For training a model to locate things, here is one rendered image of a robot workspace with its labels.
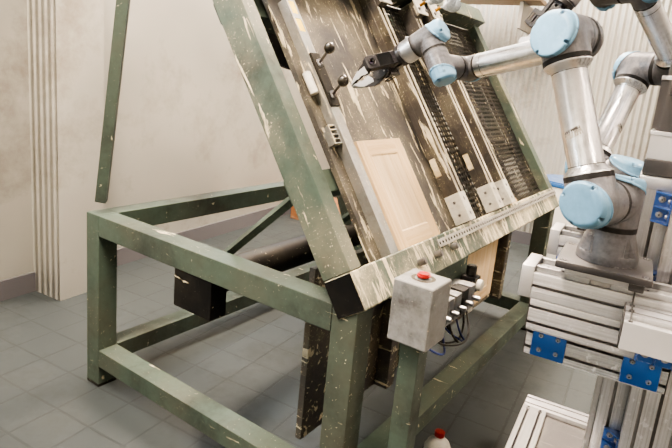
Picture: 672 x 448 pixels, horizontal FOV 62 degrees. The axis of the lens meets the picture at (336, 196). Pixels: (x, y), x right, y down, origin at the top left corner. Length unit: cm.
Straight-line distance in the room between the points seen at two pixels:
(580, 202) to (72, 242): 291
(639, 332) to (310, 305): 88
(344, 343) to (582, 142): 85
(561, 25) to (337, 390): 118
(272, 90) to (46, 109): 201
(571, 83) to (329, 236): 75
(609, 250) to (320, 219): 77
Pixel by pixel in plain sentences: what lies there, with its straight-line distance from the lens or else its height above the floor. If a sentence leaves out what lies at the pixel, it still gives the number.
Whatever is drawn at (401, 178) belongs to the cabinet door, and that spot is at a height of 109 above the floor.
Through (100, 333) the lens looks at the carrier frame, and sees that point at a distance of 269.
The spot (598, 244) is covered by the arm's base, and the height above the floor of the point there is 109.
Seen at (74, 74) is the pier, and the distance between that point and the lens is 348.
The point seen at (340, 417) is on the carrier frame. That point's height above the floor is 45.
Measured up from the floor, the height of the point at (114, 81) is 134.
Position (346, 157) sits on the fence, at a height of 118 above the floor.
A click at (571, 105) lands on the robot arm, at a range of 146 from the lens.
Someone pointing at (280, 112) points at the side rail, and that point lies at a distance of 168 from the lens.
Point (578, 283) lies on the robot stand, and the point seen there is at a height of 98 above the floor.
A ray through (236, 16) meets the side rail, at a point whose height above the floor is 160.
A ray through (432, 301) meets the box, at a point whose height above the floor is 90.
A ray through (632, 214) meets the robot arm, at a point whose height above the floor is 118.
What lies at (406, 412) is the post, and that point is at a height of 54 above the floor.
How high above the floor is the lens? 145
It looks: 12 degrees down
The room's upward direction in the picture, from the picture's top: 5 degrees clockwise
